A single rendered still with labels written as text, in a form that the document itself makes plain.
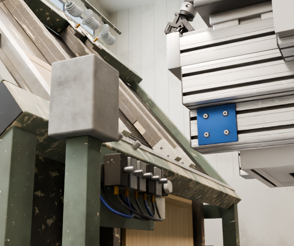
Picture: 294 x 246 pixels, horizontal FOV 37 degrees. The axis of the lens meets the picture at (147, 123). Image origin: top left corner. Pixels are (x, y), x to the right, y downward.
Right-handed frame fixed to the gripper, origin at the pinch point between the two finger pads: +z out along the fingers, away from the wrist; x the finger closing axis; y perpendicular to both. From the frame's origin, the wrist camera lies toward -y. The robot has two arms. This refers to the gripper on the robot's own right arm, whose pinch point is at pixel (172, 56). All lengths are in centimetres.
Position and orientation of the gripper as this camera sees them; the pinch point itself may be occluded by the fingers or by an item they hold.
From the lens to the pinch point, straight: 197.0
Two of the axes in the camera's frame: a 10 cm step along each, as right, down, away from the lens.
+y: -8.0, -3.3, 4.9
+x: -4.3, -2.4, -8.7
